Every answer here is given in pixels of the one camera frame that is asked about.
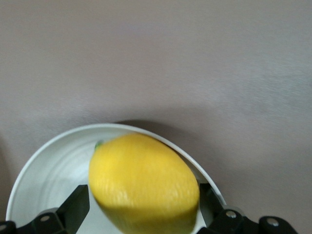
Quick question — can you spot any yellow lemon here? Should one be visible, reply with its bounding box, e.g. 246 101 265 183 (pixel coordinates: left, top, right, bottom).
88 133 200 234

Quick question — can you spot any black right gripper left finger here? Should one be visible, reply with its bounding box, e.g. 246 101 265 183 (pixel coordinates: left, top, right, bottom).
0 184 91 234

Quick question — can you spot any pale pink plate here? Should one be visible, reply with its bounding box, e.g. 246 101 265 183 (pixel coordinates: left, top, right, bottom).
5 123 227 234

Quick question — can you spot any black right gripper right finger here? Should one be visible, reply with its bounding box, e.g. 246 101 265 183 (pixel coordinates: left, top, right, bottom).
198 182 301 234

